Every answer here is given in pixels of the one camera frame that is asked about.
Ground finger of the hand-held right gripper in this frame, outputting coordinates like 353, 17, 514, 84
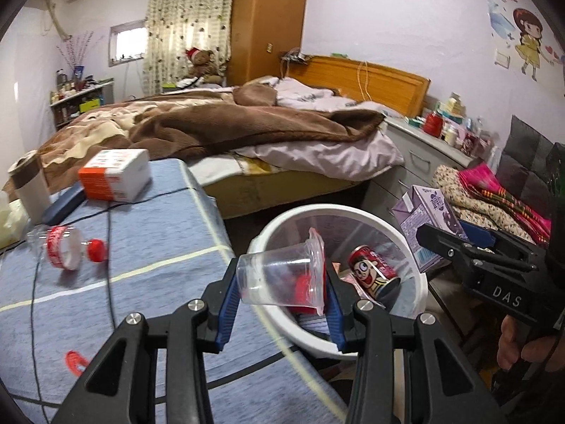
459, 221, 549, 258
417, 224, 536, 271

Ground bed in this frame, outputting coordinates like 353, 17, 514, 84
35, 55, 431, 219

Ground brown fleece blanket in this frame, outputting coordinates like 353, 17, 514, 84
128, 84, 385, 162

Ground brown teddy bear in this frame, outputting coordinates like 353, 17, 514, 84
183, 46, 226, 87

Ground black cable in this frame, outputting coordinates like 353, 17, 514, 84
31, 183, 195, 424

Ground black cushion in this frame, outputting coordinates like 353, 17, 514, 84
496, 115, 565, 195

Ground clear plastic bottle red cap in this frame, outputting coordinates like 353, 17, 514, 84
26, 224, 108, 271

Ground person's right hand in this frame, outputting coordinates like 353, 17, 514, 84
495, 316, 563, 374

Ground wooden bed headboard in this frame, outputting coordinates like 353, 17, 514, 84
287, 55, 431, 118

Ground white and orange box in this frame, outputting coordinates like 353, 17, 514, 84
78, 149, 152, 202

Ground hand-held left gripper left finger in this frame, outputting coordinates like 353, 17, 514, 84
50, 265, 243, 424

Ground clear plastic cup red lid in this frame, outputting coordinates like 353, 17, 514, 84
235, 227, 331, 318

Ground air conditioner pipe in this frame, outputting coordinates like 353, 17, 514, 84
44, 0, 73, 40

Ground grey nightstand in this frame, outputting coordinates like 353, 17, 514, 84
362, 115, 499, 222

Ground cartoon girl wall sticker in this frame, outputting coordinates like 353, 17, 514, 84
486, 6, 565, 82

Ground floral cream quilt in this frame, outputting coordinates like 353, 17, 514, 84
432, 164, 530, 239

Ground pink plaid blanket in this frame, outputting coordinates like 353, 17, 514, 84
459, 163, 552, 235

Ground white tumbler brown lid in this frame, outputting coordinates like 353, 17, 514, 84
8, 149, 53, 225

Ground red drink can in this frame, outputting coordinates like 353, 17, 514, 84
349, 244, 402, 310

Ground purple milk carton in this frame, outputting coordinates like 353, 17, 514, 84
392, 184, 471, 273

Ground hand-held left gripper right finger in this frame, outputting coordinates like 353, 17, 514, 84
324, 265, 508, 424

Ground assorted small bottles and boxes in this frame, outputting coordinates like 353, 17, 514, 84
435, 93, 497, 157

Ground decorative dry branches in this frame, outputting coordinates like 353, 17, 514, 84
55, 31, 95, 71

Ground yellow cable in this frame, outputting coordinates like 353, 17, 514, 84
357, 59, 376, 102

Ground cluttered white shelf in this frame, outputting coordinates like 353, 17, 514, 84
48, 77, 116, 131

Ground wooden wardrobe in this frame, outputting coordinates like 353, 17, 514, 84
225, 0, 310, 87

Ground navy blue box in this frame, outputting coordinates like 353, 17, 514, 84
43, 182, 88, 227

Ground brown patterned bedspread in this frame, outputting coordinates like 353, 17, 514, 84
37, 97, 239, 190

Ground white round trash bin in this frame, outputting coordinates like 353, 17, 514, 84
246, 204, 430, 360

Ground small window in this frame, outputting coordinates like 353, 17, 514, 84
108, 20, 148, 65

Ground red jar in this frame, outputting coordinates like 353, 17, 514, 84
421, 110, 444, 139

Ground patterned curtain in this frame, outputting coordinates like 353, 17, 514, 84
142, 0, 234, 95

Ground red plastic scrap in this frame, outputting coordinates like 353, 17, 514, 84
65, 350, 91, 374

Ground lavender duvet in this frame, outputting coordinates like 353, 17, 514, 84
234, 76, 406, 182

